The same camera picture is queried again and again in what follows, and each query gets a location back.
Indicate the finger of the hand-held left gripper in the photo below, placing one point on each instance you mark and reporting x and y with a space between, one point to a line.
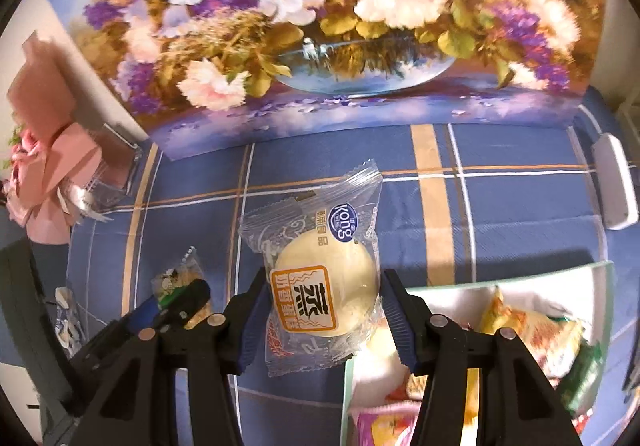
145 315
187 293

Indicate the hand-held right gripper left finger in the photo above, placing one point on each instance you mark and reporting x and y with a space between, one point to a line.
250 341

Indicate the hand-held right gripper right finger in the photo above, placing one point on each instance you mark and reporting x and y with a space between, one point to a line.
401 328

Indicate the clear green snack packet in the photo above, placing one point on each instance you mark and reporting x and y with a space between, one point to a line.
177 271

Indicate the clear packet with pale cake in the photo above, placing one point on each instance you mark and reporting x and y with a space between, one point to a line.
375 371
325 276

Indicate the pink snack packet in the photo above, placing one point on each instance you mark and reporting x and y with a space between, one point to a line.
385 426

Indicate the yellow orange snack packet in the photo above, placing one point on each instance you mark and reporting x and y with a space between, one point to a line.
530 331

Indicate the white box with teal rim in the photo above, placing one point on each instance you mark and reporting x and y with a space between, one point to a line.
597 296

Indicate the blue and white packet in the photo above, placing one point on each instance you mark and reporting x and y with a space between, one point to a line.
70 326

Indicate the clear glass vase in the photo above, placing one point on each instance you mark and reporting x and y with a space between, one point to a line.
115 166

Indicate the blue plaid tablecloth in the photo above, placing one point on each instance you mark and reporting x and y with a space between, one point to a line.
500 206

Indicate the pink wrapped bouquet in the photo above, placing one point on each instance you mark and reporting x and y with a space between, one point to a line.
45 151

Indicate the white power adapter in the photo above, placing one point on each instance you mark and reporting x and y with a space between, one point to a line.
617 181

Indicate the flower painting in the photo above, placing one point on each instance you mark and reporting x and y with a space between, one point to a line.
325 26

